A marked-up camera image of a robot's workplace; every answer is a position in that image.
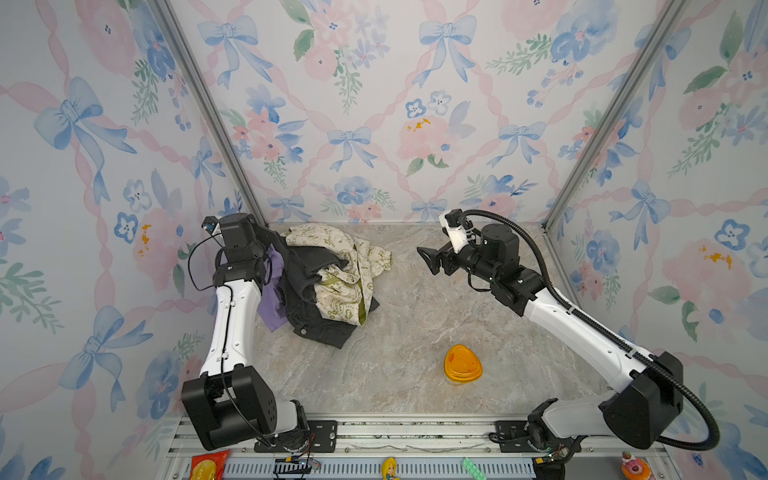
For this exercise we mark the purple cloth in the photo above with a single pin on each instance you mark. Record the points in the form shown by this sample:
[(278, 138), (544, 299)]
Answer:
[(271, 308)]

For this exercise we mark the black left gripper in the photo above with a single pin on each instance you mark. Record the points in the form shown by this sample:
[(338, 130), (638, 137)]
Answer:
[(260, 232)]

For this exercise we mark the left aluminium corner post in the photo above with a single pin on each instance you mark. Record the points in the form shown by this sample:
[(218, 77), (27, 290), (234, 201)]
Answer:
[(179, 46)]

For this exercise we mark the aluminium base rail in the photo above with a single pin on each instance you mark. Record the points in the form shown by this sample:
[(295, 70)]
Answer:
[(430, 446)]

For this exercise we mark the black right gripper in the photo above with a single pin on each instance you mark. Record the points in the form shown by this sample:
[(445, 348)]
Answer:
[(433, 260)]

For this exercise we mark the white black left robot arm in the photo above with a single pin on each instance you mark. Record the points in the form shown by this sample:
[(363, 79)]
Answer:
[(229, 402)]

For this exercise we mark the cream green printed cloth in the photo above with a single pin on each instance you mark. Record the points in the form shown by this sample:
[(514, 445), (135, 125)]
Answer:
[(345, 293)]

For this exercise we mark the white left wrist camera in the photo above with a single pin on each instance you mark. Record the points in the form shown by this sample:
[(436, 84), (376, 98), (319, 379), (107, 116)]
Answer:
[(211, 225)]

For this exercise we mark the right aluminium corner post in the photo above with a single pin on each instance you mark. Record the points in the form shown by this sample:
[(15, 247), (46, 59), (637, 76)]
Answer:
[(659, 34)]

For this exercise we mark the red snack packet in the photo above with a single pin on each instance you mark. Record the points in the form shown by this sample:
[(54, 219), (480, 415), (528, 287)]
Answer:
[(209, 466)]

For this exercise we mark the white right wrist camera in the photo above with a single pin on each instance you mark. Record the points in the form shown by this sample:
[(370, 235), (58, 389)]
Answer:
[(459, 233)]

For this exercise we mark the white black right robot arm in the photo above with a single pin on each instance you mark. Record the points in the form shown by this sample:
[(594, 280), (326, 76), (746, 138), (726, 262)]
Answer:
[(641, 401)]

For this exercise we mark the dark grey cloth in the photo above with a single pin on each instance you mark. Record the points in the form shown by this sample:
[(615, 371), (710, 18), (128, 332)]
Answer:
[(300, 275)]

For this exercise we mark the aluminium corner post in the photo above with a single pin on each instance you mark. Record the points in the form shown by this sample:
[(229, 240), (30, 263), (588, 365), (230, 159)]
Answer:
[(659, 34), (179, 46)]

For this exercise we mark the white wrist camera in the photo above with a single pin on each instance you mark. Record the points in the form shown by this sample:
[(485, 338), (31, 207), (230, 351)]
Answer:
[(459, 233), (211, 225)]

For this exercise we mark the orange plastic lid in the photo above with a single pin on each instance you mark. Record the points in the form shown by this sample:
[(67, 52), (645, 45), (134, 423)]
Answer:
[(461, 365)]

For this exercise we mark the yellow haired figurine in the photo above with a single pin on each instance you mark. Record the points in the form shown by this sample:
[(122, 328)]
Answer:
[(389, 469)]

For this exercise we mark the green toy piece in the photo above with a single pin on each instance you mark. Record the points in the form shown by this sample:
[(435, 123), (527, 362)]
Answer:
[(472, 469)]

